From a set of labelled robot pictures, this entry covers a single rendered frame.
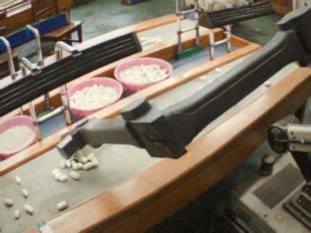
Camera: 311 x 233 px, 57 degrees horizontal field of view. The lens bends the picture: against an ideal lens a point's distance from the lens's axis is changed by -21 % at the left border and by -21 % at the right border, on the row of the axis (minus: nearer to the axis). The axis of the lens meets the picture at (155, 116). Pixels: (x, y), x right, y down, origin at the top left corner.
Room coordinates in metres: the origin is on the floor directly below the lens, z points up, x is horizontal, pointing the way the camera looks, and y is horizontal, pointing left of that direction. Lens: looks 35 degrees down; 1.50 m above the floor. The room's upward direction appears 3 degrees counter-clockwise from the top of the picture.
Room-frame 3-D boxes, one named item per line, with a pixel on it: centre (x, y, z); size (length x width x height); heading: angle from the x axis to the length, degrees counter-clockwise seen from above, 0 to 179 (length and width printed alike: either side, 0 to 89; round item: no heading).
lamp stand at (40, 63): (1.25, 0.60, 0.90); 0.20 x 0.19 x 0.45; 129
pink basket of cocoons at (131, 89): (1.44, 0.05, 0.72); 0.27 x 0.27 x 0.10
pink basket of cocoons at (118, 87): (1.27, 0.26, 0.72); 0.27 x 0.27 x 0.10
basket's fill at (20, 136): (0.99, 0.60, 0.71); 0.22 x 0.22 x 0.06
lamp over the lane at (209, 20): (1.49, -0.46, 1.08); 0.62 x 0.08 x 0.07; 129
